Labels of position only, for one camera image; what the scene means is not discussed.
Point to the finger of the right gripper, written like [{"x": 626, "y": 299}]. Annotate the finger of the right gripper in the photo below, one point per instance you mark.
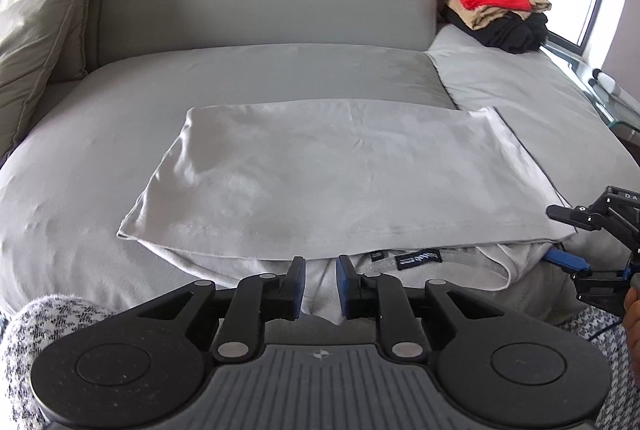
[
  {"x": 569, "y": 263},
  {"x": 579, "y": 217}
]

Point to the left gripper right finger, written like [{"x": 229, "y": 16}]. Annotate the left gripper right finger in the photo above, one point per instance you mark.
[{"x": 395, "y": 309}]

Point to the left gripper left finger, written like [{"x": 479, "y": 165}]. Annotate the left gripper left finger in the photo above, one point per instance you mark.
[{"x": 247, "y": 309}]

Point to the light grey garment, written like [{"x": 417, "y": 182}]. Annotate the light grey garment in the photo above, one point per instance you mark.
[{"x": 414, "y": 191}]

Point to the person right hand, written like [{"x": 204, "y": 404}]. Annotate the person right hand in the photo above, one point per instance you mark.
[{"x": 631, "y": 323}]

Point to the glass side table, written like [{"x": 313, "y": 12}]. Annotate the glass side table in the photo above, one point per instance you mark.
[{"x": 615, "y": 107}]

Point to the black folded garment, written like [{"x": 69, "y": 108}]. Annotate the black folded garment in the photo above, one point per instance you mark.
[{"x": 510, "y": 33}]

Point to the tan folded garment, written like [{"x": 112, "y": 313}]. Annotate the tan folded garment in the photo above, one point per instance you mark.
[{"x": 482, "y": 16}]

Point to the blue white patterned rug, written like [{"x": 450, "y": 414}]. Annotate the blue white patterned rug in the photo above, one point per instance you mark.
[{"x": 40, "y": 323}]

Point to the grey sofa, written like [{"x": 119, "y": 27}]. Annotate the grey sofa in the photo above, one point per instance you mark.
[{"x": 93, "y": 144}]

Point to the front olive cushion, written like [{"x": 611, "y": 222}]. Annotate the front olive cushion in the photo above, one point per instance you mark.
[{"x": 32, "y": 36}]

